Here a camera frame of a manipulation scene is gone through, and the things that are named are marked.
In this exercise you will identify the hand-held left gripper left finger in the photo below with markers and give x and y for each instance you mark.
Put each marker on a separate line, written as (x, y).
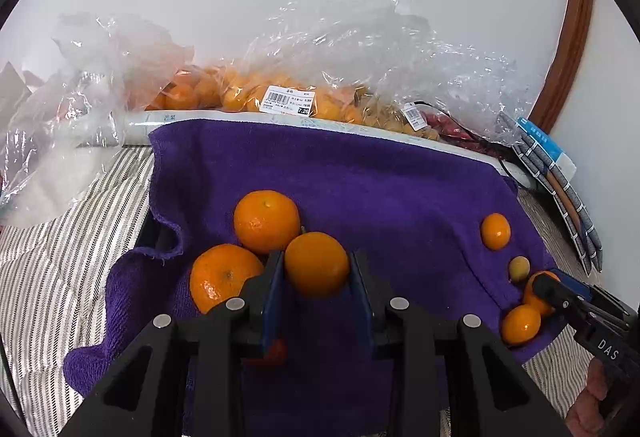
(272, 302)

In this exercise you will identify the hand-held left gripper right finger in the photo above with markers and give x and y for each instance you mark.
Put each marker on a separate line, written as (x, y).
(362, 304)

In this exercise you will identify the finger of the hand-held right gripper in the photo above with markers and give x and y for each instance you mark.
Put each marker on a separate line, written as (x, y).
(552, 294)
(577, 288)

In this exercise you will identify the medium orange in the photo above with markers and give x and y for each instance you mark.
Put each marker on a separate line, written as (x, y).
(536, 308)
(316, 267)

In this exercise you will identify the small yellow-green fruit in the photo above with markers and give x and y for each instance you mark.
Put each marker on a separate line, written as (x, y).
(519, 268)

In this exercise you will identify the small orange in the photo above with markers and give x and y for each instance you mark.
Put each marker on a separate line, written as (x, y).
(495, 231)
(521, 324)

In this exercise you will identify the small red fruit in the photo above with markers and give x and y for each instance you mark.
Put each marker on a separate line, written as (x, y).
(275, 353)

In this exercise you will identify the large orange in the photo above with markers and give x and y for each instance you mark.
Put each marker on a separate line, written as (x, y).
(220, 274)
(265, 219)

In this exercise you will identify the clear bag of tan fruits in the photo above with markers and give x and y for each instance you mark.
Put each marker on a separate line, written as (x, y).
(385, 118)

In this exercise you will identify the clear bag of red fruits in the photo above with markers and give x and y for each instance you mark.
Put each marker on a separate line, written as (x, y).
(445, 124)

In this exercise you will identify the person's right hand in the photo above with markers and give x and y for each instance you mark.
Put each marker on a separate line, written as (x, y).
(590, 407)

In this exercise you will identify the blue checked folded cloth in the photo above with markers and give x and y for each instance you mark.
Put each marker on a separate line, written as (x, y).
(580, 227)

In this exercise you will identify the purple towel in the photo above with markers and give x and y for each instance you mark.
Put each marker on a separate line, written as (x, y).
(375, 197)

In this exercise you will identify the blue white tissue pack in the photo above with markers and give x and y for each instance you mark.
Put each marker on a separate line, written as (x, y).
(550, 152)

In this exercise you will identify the clear bag of oranges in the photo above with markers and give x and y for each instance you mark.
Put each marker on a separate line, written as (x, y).
(240, 92)

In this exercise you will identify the clear bags of fruit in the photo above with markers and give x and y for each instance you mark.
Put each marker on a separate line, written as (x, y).
(425, 57)

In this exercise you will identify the clear plastic bag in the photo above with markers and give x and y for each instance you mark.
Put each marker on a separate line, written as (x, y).
(75, 82)

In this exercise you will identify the brown wooden door frame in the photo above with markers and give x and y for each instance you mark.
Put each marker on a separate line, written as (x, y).
(570, 42)

